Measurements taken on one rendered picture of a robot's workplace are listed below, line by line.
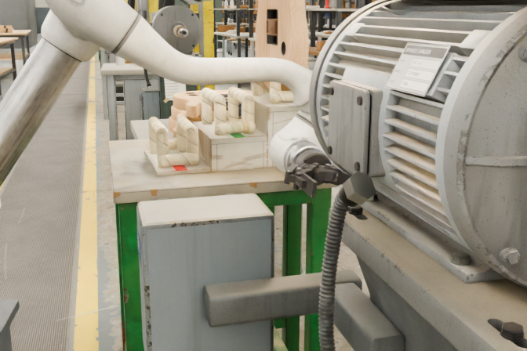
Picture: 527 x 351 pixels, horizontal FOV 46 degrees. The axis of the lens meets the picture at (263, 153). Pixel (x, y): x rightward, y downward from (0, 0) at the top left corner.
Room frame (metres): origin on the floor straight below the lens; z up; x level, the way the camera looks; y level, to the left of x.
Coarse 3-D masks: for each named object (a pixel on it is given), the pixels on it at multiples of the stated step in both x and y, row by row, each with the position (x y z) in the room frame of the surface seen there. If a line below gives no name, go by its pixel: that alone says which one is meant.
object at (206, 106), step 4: (204, 100) 1.83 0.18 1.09; (208, 100) 1.83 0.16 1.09; (204, 104) 1.83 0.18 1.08; (208, 104) 1.83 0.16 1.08; (204, 108) 1.83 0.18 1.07; (208, 108) 1.83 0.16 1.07; (212, 108) 1.84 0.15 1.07; (204, 112) 1.83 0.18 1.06; (208, 112) 1.83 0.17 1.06; (212, 112) 1.84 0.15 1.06; (204, 116) 1.83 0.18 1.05; (208, 116) 1.83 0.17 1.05; (212, 116) 1.84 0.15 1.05; (204, 120) 1.83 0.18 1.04; (208, 120) 1.83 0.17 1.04; (212, 120) 1.84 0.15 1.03; (204, 124) 1.83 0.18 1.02; (208, 124) 1.83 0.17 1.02
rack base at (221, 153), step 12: (240, 120) 1.91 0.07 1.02; (204, 132) 1.70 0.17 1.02; (240, 132) 1.71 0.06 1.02; (204, 144) 1.70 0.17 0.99; (216, 144) 1.63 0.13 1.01; (228, 144) 1.64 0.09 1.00; (240, 144) 1.65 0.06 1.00; (252, 144) 1.66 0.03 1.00; (264, 144) 1.67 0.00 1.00; (204, 156) 1.70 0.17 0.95; (216, 156) 1.63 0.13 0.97; (228, 156) 1.64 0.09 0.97; (240, 156) 1.65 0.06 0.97; (252, 156) 1.66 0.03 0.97; (264, 156) 1.67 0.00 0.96; (216, 168) 1.63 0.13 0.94; (228, 168) 1.64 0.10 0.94; (240, 168) 1.65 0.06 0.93
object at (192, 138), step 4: (188, 132) 1.64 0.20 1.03; (192, 132) 1.64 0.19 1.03; (196, 132) 1.65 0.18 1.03; (188, 136) 1.64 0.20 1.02; (192, 136) 1.64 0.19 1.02; (196, 136) 1.65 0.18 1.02; (188, 140) 1.64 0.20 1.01; (192, 140) 1.64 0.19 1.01; (196, 140) 1.65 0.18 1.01; (188, 144) 1.65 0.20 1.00; (192, 144) 1.64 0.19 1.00; (196, 144) 1.65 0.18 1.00; (188, 148) 1.65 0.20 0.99; (192, 148) 1.64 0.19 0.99; (196, 148) 1.65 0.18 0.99; (188, 152) 1.65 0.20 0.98; (192, 152) 1.64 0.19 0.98; (196, 152) 1.65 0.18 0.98; (196, 164) 1.65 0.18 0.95
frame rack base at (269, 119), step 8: (256, 96) 1.86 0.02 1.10; (264, 96) 1.86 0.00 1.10; (256, 104) 1.77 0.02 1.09; (264, 104) 1.70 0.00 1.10; (272, 104) 1.71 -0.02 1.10; (280, 104) 1.71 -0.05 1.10; (256, 112) 1.77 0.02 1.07; (264, 112) 1.69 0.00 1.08; (272, 112) 1.67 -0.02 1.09; (280, 112) 1.68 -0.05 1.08; (288, 112) 1.69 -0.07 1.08; (296, 112) 1.69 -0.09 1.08; (256, 120) 1.77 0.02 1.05; (264, 120) 1.69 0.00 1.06; (272, 120) 1.67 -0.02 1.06; (280, 120) 1.68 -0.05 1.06; (288, 120) 1.69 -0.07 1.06; (256, 128) 1.77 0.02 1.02; (264, 128) 1.69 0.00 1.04; (272, 128) 1.67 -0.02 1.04; (280, 128) 1.68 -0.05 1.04; (272, 136) 1.67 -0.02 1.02
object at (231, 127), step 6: (216, 126) 1.66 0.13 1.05; (222, 126) 1.66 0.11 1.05; (228, 126) 1.66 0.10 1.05; (234, 126) 1.67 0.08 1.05; (240, 126) 1.67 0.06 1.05; (246, 126) 1.68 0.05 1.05; (252, 126) 1.68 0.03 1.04; (222, 132) 1.66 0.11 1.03; (228, 132) 1.67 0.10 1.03; (234, 132) 1.68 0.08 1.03
